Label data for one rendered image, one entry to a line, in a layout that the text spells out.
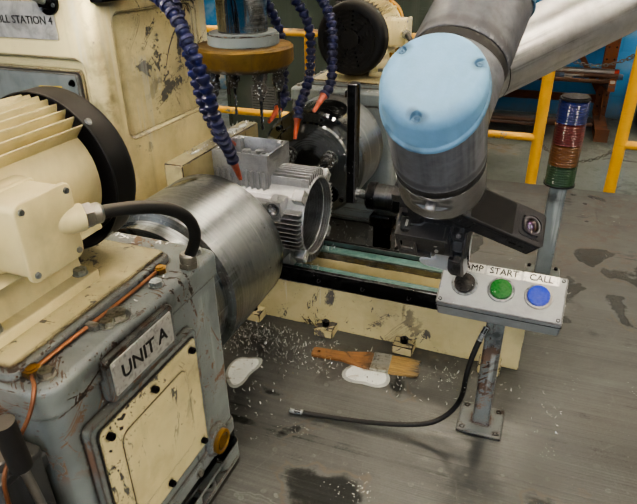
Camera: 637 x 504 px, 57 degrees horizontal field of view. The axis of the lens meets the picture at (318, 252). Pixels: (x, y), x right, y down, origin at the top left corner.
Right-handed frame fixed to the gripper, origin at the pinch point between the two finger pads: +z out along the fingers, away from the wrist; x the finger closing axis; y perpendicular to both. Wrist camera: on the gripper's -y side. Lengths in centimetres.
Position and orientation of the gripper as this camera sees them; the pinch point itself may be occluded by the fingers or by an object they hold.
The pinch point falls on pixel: (464, 265)
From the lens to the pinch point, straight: 81.2
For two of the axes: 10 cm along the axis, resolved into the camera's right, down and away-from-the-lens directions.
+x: -2.9, 8.9, -3.6
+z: 2.3, 4.3, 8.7
